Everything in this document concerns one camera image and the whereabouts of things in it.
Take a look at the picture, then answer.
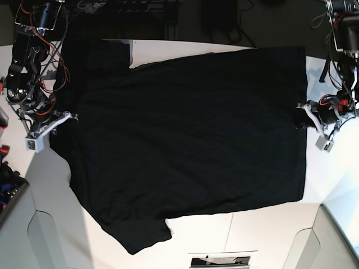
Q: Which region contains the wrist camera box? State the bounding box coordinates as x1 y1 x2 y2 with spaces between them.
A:
315 136 334 152
25 137 44 153

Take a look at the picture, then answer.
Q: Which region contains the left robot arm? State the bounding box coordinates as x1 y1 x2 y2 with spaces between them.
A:
297 1 358 147

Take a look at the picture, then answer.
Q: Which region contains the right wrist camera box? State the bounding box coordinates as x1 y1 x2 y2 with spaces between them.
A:
25 137 44 153

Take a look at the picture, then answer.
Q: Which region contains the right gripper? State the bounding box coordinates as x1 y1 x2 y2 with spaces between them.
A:
11 108 79 140

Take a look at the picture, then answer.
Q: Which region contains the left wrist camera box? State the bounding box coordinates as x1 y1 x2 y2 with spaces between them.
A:
315 136 334 152

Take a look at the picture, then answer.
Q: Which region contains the grey bin with clothes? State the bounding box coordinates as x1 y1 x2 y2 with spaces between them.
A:
1 145 29 225

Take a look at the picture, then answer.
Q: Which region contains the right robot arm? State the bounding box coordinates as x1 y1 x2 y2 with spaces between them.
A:
4 1 72 142

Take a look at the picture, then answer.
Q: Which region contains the orange grey tool at edge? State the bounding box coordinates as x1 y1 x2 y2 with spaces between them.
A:
0 77 9 136

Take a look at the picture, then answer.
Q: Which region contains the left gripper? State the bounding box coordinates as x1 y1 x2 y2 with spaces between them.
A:
293 95 355 140

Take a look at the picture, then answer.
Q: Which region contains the black t-shirt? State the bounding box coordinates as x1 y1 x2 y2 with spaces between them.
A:
50 36 307 254

